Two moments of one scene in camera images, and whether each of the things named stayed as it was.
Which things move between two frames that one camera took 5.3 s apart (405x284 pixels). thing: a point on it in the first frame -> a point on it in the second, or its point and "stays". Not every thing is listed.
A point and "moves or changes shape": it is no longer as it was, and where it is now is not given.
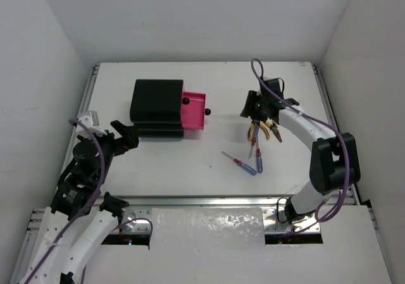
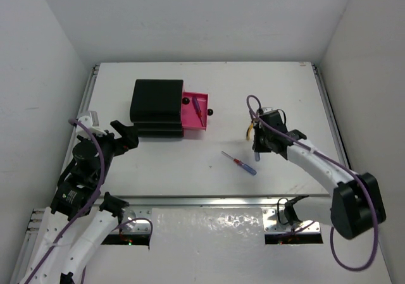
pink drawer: [193, 114] stays
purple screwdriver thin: [254, 136] moves or changes shape
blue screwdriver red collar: [241, 164] stays
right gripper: [249, 109] -> [257, 146]
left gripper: [114, 142] stays
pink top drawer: [185, 100] stays
